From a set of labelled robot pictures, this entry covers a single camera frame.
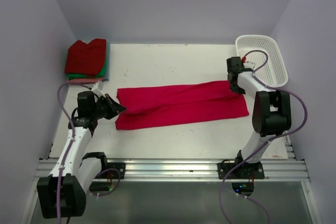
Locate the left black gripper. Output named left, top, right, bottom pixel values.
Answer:
left=91, top=93, right=126, bottom=120

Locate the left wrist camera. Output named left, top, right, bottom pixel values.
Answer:
left=91, top=81, right=105, bottom=98

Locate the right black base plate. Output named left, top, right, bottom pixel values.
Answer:
left=217, top=162, right=265, bottom=179

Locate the aluminium mounting rail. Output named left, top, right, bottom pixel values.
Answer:
left=33, top=158, right=312, bottom=182

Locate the blue folded shirt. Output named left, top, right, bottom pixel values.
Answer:
left=103, top=41, right=110, bottom=81

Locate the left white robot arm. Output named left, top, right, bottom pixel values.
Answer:
left=37, top=91, right=126, bottom=223

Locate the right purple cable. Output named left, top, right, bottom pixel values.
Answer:
left=218, top=50, right=308, bottom=224

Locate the purple cable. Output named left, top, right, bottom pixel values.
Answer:
left=218, top=50, right=308, bottom=224
left=54, top=82, right=121, bottom=224

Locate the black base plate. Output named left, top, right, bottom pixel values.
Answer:
left=217, top=162, right=265, bottom=179
left=107, top=162, right=126, bottom=179

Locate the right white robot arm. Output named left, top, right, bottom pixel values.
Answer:
left=226, top=57, right=291, bottom=178

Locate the salmon folded shirt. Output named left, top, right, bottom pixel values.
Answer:
left=66, top=77, right=103, bottom=84

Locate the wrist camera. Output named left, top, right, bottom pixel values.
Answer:
left=241, top=57, right=256, bottom=70
left=91, top=81, right=105, bottom=98

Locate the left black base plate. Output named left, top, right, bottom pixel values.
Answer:
left=107, top=162, right=126, bottom=179

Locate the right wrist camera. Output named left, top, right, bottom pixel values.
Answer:
left=241, top=57, right=256, bottom=70

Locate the white plastic basket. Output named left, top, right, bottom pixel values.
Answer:
left=235, top=35, right=288, bottom=88

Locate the pink red t shirt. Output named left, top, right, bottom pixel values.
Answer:
left=115, top=81, right=249, bottom=130

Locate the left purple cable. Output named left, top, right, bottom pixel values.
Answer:
left=54, top=82, right=121, bottom=224

